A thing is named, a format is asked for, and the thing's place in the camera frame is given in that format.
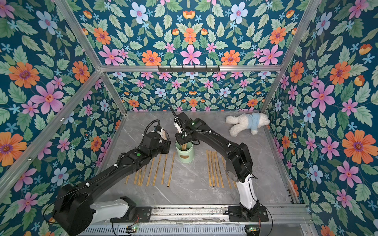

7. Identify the tan paper straw eleventh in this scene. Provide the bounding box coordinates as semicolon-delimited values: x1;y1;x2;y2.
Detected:
212;151;220;187

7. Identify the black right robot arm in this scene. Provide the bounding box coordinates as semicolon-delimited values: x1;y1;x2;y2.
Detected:
170;107;259;211

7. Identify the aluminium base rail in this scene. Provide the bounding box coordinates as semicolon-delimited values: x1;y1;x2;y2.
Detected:
80;204;318;236

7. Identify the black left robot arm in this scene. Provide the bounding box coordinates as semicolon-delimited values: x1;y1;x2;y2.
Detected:
52;120;171;236

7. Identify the tan paper straw thirteenth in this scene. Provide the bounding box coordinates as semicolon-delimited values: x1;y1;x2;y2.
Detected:
221;156;232;189

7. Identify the light green metal cup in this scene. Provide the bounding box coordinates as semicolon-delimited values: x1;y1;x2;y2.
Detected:
175;142;195;163

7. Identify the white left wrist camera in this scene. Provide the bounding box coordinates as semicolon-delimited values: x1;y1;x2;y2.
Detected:
156;127;168;144

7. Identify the black wall hook rail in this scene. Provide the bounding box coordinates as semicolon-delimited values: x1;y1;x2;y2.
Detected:
157;65;221;73

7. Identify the white plush toy blue shirt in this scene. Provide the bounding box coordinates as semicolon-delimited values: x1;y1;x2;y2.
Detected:
225;113;270;137

